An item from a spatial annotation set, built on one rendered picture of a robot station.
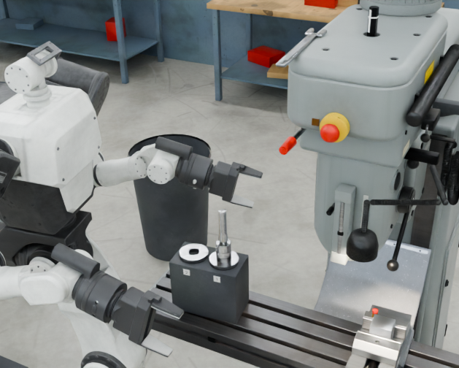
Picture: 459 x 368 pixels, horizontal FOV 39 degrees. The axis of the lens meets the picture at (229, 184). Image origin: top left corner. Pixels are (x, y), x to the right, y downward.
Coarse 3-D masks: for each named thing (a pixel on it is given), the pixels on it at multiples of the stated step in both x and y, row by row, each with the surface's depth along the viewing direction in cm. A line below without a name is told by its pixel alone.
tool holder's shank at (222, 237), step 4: (220, 212) 190; (224, 212) 190; (220, 216) 191; (224, 216) 191; (220, 220) 191; (224, 220) 191; (220, 224) 192; (224, 224) 192; (220, 228) 193; (224, 228) 193; (220, 232) 194; (224, 232) 194; (220, 236) 194; (224, 236) 194; (220, 240) 195; (224, 240) 195
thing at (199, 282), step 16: (176, 256) 203; (192, 256) 201; (208, 256) 203; (240, 256) 202; (176, 272) 202; (192, 272) 199; (208, 272) 197; (224, 272) 196; (240, 272) 198; (176, 288) 205; (192, 288) 203; (208, 288) 200; (224, 288) 198; (240, 288) 201; (176, 304) 209; (192, 304) 206; (208, 304) 203; (224, 304) 201; (240, 304) 204; (224, 320) 204
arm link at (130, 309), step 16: (96, 288) 129; (112, 288) 129; (128, 288) 130; (96, 304) 128; (112, 304) 129; (128, 304) 127; (144, 304) 126; (112, 320) 130; (128, 320) 129; (144, 320) 127; (144, 336) 133
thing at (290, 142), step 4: (300, 128) 148; (296, 132) 146; (300, 132) 146; (296, 136) 144; (288, 140) 141; (292, 140) 142; (284, 144) 140; (288, 144) 140; (292, 144) 141; (280, 148) 140; (284, 148) 139; (288, 148) 140; (280, 152) 140; (284, 152) 139
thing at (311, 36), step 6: (312, 30) 147; (324, 30) 147; (306, 36) 144; (312, 36) 144; (318, 36) 144; (300, 42) 140; (306, 42) 140; (294, 48) 137; (300, 48) 137; (288, 54) 134; (294, 54) 134; (282, 60) 131; (288, 60) 131; (282, 66) 129
